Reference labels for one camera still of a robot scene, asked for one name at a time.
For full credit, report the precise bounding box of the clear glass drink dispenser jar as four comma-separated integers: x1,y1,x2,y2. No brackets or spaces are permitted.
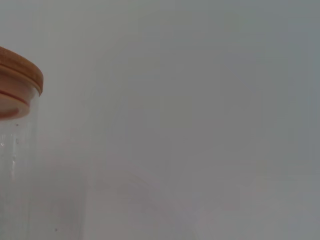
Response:
0,84,42,240

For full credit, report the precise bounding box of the round wooden jar lid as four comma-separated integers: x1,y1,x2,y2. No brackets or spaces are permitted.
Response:
0,45,44,120

